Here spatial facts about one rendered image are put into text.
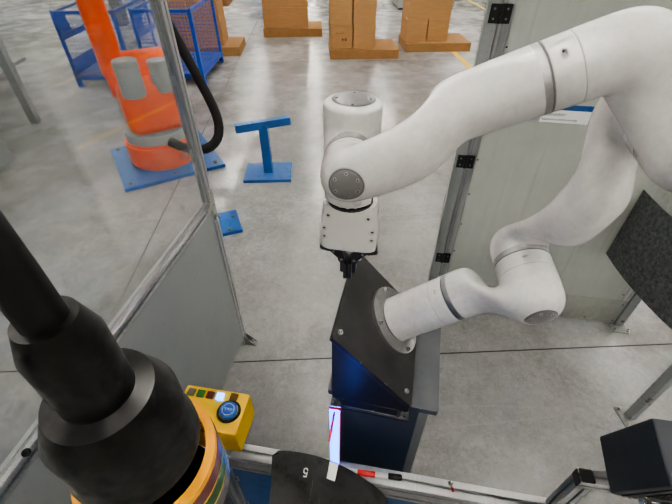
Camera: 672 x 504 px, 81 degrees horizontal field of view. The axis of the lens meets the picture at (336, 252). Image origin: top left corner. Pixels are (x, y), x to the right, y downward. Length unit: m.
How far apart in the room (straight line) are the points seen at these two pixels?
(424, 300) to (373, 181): 0.54
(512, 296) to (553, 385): 1.68
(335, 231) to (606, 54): 0.43
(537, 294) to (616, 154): 0.29
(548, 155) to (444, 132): 1.62
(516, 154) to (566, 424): 1.36
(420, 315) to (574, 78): 0.63
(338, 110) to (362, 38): 7.21
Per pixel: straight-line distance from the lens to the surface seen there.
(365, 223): 0.66
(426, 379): 1.21
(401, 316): 1.03
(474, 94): 0.56
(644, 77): 0.62
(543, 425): 2.39
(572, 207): 0.80
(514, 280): 0.91
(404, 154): 0.50
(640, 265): 2.37
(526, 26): 1.91
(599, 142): 0.79
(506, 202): 2.23
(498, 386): 2.42
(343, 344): 0.91
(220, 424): 1.00
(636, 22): 0.61
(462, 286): 0.96
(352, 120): 0.55
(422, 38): 8.38
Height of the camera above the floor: 1.94
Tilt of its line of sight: 41 degrees down
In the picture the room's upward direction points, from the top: straight up
